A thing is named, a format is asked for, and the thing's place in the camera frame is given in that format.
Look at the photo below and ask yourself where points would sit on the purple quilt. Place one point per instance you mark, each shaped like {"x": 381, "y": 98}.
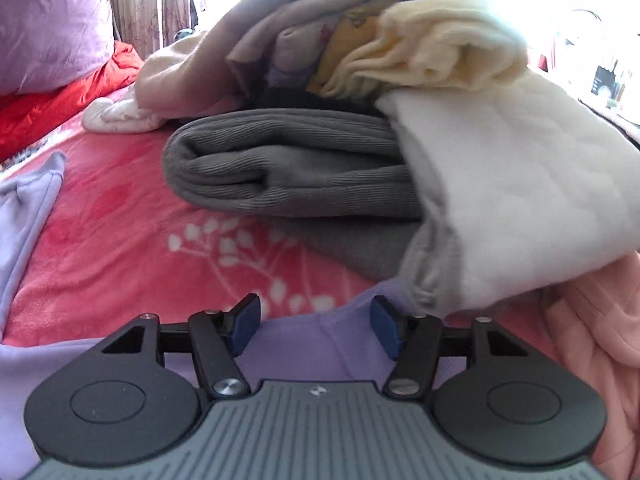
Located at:
{"x": 50, "y": 25}

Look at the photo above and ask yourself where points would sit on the red quilt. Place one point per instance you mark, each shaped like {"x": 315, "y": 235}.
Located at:
{"x": 50, "y": 115}

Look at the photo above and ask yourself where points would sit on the lavender hoodie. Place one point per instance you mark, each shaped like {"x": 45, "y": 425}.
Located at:
{"x": 300, "y": 350}

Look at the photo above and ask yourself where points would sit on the pink floral blanket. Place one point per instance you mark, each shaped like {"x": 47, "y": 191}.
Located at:
{"x": 125, "y": 240}

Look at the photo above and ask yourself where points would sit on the pale pink garment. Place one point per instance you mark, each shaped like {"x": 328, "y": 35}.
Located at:
{"x": 600, "y": 335}

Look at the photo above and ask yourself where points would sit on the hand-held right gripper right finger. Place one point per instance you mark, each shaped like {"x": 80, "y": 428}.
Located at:
{"x": 387, "y": 330}

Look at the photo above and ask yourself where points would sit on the white quilted garment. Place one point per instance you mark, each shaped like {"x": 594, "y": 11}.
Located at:
{"x": 525, "y": 185}

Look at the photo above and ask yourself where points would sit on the beige fleece garment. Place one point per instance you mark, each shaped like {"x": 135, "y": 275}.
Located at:
{"x": 225, "y": 35}

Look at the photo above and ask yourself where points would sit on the patterned beige curtain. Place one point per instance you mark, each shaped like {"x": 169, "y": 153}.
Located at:
{"x": 140, "y": 5}

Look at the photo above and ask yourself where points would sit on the yellow printed garment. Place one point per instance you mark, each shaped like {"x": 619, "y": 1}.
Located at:
{"x": 345, "y": 35}

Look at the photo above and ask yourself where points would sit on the grey ribbed garment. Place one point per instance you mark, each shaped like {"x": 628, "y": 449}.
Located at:
{"x": 300, "y": 170}

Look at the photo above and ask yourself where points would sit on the cream yellow garment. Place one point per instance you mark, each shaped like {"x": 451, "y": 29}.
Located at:
{"x": 450, "y": 45}

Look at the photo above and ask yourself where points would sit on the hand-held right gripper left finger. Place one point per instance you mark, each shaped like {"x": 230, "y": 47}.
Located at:
{"x": 245, "y": 325}

